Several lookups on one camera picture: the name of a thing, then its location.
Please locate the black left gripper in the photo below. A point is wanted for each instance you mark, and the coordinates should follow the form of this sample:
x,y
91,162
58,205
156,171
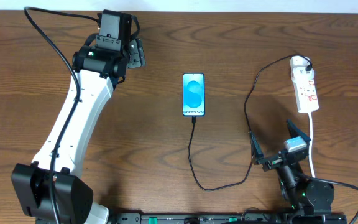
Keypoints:
x,y
137,52

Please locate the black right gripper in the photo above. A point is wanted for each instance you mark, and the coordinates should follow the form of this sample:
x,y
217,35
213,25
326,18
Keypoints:
x,y
274,159

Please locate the blue Galaxy smartphone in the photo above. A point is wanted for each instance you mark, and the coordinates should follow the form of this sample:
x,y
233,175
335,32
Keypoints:
x,y
193,94

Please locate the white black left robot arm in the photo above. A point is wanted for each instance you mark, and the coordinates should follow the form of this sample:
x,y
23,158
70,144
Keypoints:
x,y
50,188

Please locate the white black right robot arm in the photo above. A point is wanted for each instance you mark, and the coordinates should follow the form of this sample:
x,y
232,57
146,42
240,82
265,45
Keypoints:
x,y
310,200

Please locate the white USB charger plug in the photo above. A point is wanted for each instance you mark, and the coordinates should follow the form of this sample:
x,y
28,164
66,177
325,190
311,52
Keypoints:
x,y
301,69

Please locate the white power strip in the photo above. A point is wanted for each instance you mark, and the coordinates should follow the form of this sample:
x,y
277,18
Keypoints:
x,y
305,94

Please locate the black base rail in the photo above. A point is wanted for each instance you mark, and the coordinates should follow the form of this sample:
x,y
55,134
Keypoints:
x,y
251,215

